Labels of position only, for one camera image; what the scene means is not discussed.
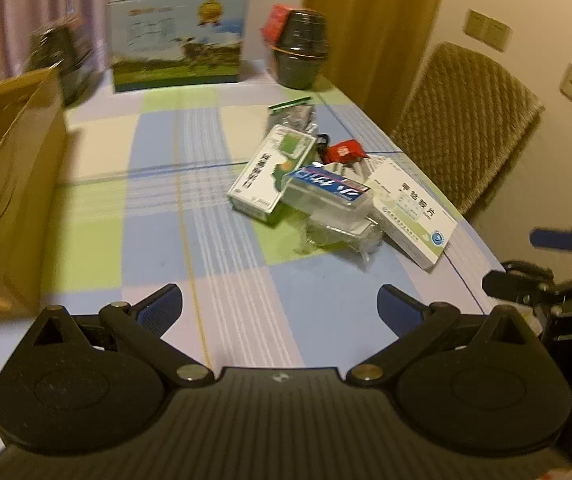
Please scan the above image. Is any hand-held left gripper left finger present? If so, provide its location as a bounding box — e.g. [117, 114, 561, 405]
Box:
[31, 282, 214, 387]

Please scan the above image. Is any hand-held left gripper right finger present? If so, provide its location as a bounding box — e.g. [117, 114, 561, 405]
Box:
[346, 284, 532, 387]

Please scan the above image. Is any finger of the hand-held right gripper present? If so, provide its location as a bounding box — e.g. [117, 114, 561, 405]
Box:
[482, 259, 560, 308]
[529, 228, 572, 252]

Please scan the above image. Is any clear plastic box blue label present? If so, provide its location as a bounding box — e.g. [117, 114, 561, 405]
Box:
[281, 162, 373, 231]

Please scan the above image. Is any green and white medicine box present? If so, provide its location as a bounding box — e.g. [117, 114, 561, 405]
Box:
[228, 124, 319, 225]

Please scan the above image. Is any brown cardboard box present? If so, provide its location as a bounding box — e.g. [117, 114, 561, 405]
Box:
[0, 67, 69, 323]

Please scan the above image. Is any silver foil zip bag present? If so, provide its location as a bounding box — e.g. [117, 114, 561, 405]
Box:
[267, 101, 318, 135]

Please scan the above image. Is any clear plastic packaging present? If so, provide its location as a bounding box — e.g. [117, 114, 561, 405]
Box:
[296, 210, 384, 268]

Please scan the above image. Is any woven wicker chair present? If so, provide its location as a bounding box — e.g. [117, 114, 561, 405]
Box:
[390, 41, 546, 216]

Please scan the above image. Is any red packet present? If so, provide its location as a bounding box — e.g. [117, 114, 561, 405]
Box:
[325, 139, 368, 166]

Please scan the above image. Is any blue milk carton box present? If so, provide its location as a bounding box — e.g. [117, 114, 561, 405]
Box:
[105, 0, 249, 95]

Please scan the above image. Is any black wrapped bowl pack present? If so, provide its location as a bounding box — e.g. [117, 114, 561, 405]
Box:
[26, 16, 99, 106]

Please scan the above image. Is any red-labelled black bowl pack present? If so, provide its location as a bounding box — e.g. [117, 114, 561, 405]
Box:
[261, 4, 332, 90]

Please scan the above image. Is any yellow curtain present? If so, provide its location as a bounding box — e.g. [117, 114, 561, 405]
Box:
[302, 0, 452, 131]

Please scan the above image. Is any beige wall switch plate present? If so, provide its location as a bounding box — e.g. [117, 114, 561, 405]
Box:
[463, 9, 512, 52]

